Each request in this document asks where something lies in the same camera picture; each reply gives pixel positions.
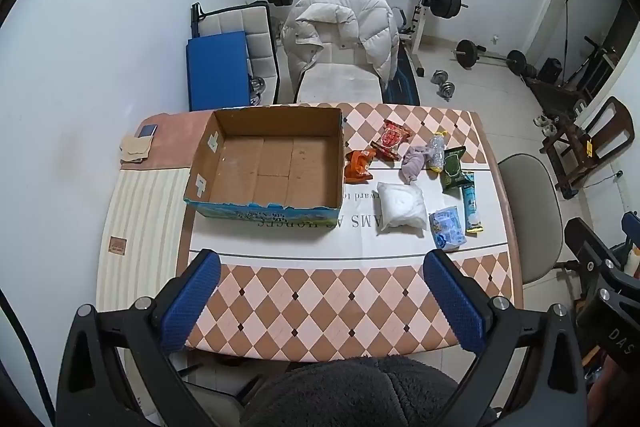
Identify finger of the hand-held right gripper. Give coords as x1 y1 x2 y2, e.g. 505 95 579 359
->
621 211 640 254
564 216 640 294

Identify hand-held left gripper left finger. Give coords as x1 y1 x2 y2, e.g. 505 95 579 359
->
55 249 223 427

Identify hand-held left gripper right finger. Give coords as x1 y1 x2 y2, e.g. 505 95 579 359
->
423 249 589 427

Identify blue tissue pack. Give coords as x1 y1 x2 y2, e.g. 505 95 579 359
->
429 205 467 253

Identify light blue tall packet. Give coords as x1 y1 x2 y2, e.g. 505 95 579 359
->
459 170 485 235

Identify white plastic bag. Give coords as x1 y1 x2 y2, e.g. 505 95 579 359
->
375 181 429 235

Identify green snack packet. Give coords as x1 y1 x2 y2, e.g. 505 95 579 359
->
440 146 467 194

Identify grey purple cloth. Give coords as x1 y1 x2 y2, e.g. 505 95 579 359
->
400 144 428 184

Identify clear plastic packet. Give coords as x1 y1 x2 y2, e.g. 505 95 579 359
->
426 130 447 172

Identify cardboard box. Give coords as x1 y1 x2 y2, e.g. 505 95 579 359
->
182 103 347 224

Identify orange snack packet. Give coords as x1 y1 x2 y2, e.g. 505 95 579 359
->
344 149 377 184

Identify red snack packet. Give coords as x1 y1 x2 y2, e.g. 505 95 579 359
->
371 119 412 162

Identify beige round chair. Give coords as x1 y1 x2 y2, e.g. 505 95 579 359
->
497 154 566 285

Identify cream striped mat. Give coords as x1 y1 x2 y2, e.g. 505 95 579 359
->
95 167 193 348

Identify dark wooden chair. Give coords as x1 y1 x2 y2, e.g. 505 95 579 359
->
540 96 636 200

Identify diamond pattern tablecloth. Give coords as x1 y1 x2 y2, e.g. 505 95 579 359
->
175 102 523 363

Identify person's dark fuzzy clothing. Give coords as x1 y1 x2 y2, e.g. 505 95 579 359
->
240 355 466 427

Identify pink mat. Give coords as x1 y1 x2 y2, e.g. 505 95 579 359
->
120 112 211 170

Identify beige folded cloth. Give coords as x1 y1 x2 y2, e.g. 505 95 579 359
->
119 136 151 164

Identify short barbell with black plates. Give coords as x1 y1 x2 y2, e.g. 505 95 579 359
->
452 39 528 75

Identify black weight bench pad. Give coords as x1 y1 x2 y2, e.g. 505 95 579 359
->
382 42 421 105

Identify blue folded mat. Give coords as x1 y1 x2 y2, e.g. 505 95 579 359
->
186 31 251 112

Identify white office chair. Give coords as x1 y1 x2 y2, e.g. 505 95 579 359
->
295 0 388 105

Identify white quilted chair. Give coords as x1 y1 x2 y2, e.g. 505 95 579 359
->
190 1 281 105

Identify white puffer jacket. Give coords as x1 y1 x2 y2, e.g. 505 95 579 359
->
280 0 401 90

